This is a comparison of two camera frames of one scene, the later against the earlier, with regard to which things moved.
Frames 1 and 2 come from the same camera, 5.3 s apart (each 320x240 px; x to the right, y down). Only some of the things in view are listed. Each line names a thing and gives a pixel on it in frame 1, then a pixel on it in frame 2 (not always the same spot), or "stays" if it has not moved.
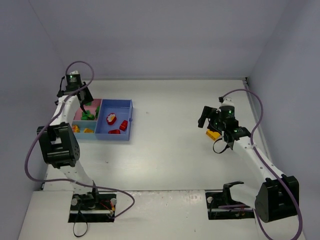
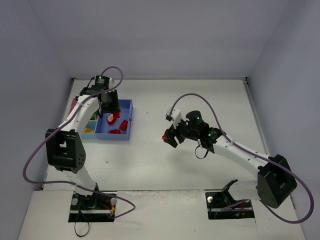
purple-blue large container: x=114 y=120 stays
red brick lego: x=123 y=125 stays
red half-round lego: x=114 y=131 stays
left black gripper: x=84 y=94 -> x=112 y=104
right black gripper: x=208 y=116 -> x=173 y=136
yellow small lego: x=88 y=130 stays
